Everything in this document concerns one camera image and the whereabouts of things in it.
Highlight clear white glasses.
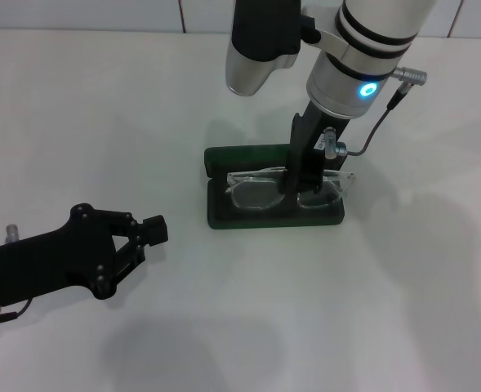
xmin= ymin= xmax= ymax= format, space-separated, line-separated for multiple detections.
xmin=225 ymin=166 xmax=356 ymax=212

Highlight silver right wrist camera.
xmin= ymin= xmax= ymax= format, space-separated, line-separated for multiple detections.
xmin=225 ymin=0 xmax=321 ymax=97

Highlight dark right wrist cable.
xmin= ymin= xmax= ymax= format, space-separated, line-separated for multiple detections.
xmin=347 ymin=81 xmax=407 ymax=157

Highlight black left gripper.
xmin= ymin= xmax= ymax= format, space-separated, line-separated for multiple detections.
xmin=0 ymin=202 xmax=171 ymax=307

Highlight green glasses case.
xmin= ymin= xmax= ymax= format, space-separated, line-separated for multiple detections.
xmin=203 ymin=143 xmax=345 ymax=231

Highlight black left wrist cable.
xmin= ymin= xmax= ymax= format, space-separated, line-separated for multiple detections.
xmin=0 ymin=300 xmax=35 ymax=327

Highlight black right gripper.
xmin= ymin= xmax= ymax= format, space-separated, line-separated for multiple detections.
xmin=278 ymin=100 xmax=351 ymax=195

